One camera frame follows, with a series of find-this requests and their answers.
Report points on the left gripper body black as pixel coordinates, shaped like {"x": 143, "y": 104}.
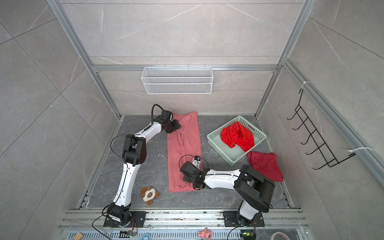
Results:
{"x": 173, "y": 125}

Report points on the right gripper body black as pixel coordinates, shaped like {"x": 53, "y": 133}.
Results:
{"x": 191, "y": 181}

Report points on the pink t shirt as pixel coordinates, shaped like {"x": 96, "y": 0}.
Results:
{"x": 183, "y": 145}

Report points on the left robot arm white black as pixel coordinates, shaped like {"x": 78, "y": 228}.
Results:
{"x": 133, "y": 155}

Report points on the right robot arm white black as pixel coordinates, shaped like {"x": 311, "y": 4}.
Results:
{"x": 255, "y": 189}

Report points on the light green plastic basket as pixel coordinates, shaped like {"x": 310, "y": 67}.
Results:
{"x": 233, "y": 155}

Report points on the brown white plush toy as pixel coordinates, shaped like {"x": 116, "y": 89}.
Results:
{"x": 148, "y": 194}

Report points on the bright red t shirt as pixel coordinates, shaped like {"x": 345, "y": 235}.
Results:
{"x": 237, "y": 135}

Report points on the pink plush toy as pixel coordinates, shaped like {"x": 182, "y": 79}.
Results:
{"x": 205, "y": 234}

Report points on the dark red folded t shirt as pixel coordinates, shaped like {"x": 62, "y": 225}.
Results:
{"x": 266, "y": 164}

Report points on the white tape roll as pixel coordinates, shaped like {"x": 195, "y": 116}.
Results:
{"x": 279, "y": 236}

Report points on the small wooden block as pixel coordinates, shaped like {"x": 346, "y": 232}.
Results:
{"x": 78, "y": 236}

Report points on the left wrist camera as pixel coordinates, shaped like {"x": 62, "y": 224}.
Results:
{"x": 166, "y": 115}

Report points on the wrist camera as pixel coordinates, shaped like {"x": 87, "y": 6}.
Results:
{"x": 197, "y": 162}
{"x": 166, "y": 115}

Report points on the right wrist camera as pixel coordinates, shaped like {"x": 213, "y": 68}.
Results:
{"x": 197, "y": 162}

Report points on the white wire mesh shelf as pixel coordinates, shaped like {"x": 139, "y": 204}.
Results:
{"x": 178, "y": 80}

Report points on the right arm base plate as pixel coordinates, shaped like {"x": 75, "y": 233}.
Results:
{"x": 234, "y": 219}

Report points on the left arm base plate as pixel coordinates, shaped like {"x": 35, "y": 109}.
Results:
{"x": 138, "y": 218}

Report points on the black wire hook rack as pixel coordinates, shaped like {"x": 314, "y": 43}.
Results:
{"x": 315, "y": 136}

